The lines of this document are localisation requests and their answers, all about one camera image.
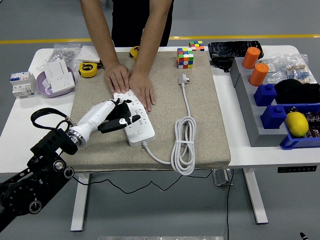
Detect clear bag of small parts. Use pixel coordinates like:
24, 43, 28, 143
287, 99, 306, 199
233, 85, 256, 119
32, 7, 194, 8
261, 56, 288, 85

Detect purple bowl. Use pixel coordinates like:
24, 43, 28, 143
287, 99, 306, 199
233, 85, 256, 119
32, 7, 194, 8
36, 66, 76, 99

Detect white wall switch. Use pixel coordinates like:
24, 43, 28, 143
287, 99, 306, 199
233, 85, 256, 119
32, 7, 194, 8
75, 45, 101, 63

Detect black hanging power cable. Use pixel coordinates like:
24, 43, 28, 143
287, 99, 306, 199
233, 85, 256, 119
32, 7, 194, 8
225, 169, 235, 240

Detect person's right hand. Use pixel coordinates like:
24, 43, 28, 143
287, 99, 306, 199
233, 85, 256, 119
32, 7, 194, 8
103, 61, 131, 95

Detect orange cylinder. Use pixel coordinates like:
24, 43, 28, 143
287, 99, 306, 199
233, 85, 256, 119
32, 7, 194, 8
241, 46, 261, 70
248, 62, 270, 87

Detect blue plastic bin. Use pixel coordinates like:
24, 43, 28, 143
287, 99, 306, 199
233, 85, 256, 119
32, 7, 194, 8
279, 102, 320, 151

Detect dark circuit boards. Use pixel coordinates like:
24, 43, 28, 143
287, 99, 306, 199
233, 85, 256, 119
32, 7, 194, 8
287, 106, 320, 139

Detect grey stepped block stand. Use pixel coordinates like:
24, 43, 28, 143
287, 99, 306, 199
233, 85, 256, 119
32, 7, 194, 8
229, 56, 288, 148

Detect grey box under table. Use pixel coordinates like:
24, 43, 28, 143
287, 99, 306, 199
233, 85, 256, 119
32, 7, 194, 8
212, 168, 234, 187

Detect black table control panel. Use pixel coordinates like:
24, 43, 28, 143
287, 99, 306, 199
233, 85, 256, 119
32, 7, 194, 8
276, 165, 318, 174

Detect yellow lemon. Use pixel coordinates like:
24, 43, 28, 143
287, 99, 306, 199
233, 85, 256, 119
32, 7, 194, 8
284, 111, 310, 138

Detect white power strip cable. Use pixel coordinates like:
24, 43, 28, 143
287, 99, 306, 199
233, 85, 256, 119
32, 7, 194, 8
141, 73, 197, 176

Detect white table leg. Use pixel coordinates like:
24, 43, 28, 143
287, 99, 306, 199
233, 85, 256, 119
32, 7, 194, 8
243, 168, 269, 224
70, 172, 91, 232

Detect person's left hand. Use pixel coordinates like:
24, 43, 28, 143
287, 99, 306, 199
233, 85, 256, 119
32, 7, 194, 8
128, 71, 156, 113

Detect white power strip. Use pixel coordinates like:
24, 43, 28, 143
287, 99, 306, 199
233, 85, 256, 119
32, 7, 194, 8
113, 91, 156, 148

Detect white switch panel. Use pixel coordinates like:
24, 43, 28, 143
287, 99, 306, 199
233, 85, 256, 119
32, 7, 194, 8
46, 58, 70, 79

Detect black wrapped plastic tray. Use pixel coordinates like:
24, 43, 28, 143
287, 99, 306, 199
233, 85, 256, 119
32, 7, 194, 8
207, 40, 265, 62

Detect yellow tape measure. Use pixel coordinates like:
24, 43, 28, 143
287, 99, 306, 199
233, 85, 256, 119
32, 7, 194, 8
129, 45, 141, 62
78, 61, 105, 79

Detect small white plastic piece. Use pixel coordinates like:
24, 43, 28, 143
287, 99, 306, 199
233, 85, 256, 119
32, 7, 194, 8
41, 77, 53, 90

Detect clear bag of resistors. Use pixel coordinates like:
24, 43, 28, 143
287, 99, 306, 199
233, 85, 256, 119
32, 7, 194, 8
281, 52, 312, 85

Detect black cloth bundle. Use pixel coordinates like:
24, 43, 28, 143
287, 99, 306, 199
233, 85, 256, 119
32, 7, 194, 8
273, 79, 320, 105

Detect white circuit breaker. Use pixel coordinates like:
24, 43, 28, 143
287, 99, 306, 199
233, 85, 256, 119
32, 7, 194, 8
9, 71, 37, 100

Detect small colourful puzzle cube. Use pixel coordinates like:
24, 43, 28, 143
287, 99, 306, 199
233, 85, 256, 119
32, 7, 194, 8
188, 40, 205, 52

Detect clear bag of screws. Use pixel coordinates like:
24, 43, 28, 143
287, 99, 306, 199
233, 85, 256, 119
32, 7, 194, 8
37, 42, 82, 71

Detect large colourful puzzle cube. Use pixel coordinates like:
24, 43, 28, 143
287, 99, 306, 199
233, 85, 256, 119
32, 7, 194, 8
176, 47, 195, 70

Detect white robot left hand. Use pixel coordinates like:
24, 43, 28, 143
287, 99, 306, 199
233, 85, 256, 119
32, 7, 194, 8
71, 98, 142, 145

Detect blue stepped block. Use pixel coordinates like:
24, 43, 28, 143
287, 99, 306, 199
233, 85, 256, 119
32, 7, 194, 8
260, 104, 288, 130
253, 83, 278, 107

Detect thin black adapter cord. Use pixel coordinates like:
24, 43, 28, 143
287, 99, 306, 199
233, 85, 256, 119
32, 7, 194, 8
71, 173, 218, 195

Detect person's torso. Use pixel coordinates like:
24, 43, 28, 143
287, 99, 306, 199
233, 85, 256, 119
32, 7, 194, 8
111, 0, 175, 48

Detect white wall socket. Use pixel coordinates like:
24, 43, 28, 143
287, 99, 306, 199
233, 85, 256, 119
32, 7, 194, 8
47, 72, 76, 94

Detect grey-brown fabric mat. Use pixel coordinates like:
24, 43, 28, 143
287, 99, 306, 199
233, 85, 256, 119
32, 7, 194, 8
60, 51, 232, 173

